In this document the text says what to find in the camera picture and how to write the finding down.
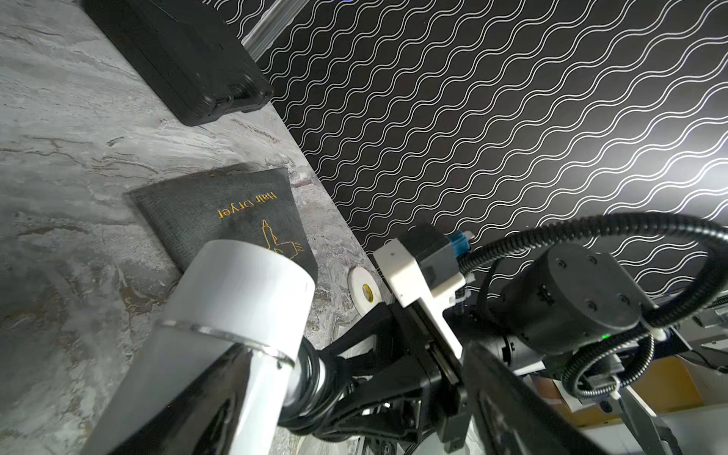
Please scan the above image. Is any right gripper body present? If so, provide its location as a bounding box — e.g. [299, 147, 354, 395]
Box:
[318, 303, 470, 449]

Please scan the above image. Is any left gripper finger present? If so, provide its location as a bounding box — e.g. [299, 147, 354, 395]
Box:
[461, 342, 603, 454]

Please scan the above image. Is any white hair dryer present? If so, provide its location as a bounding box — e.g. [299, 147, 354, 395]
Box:
[83, 240, 344, 454]

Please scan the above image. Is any grey hair dryer bag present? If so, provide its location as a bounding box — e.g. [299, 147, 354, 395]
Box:
[128, 164, 319, 280]

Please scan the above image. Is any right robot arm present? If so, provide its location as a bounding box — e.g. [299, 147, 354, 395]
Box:
[308, 212, 727, 454]

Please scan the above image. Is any white tape roll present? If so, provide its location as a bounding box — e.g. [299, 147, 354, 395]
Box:
[347, 265, 392, 317]

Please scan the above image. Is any black plastic case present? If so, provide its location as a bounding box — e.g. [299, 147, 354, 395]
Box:
[82, 0, 273, 126]

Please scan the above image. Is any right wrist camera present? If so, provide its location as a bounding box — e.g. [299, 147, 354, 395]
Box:
[373, 224, 473, 359]

